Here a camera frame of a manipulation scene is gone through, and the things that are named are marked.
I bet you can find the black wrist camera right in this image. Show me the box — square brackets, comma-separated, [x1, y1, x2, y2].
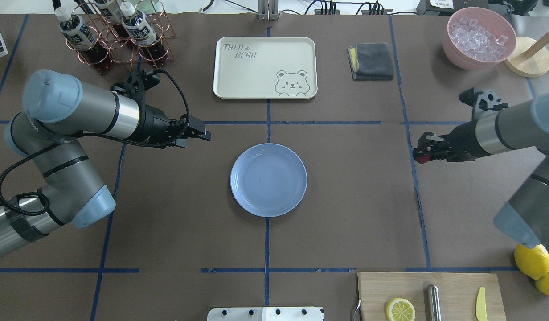
[459, 87, 511, 120]

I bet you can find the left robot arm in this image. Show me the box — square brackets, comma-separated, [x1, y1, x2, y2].
[0, 69, 211, 259]

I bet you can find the red strawberry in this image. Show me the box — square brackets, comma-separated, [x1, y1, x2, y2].
[414, 154, 430, 164]

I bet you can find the yellow plastic knife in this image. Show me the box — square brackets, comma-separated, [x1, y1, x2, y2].
[475, 286, 488, 321]

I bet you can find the copper wire bottle rack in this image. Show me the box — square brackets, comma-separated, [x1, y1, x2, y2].
[53, 0, 176, 74]

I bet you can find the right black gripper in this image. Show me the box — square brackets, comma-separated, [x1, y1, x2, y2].
[412, 122, 480, 164]

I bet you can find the cream bear tray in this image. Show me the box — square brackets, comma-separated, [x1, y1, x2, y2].
[212, 37, 319, 99]

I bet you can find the lemon half slice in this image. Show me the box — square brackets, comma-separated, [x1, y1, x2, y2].
[385, 297, 416, 321]

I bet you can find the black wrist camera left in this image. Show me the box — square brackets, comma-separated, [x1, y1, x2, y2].
[110, 70, 161, 106]

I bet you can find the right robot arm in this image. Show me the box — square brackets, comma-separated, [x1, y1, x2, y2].
[413, 88, 549, 248]

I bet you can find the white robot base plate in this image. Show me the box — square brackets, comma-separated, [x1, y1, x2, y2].
[207, 306, 325, 321]

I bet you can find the whole yellow lemon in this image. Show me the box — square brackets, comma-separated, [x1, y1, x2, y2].
[514, 244, 549, 280]

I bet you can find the wooden round stand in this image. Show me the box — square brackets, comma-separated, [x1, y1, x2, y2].
[504, 31, 549, 78]

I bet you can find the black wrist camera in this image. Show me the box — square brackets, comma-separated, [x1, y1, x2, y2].
[110, 70, 161, 106]
[459, 87, 511, 120]

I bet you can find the blue round plate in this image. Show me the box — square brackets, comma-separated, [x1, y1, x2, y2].
[229, 144, 308, 218]

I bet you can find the tea bottle white cap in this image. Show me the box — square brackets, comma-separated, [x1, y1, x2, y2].
[54, 6, 112, 72]

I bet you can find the wooden cutting board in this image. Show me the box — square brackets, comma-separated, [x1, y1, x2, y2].
[357, 272, 507, 321]

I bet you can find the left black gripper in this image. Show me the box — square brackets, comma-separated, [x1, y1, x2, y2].
[140, 106, 212, 149]

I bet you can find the pink bowl with ice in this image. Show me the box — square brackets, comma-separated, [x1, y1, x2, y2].
[443, 7, 516, 70]

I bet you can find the grey folded cloth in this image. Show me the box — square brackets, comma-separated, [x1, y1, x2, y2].
[347, 43, 394, 81]

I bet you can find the steel cylinder tool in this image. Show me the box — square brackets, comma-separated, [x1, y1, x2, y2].
[426, 284, 442, 321]

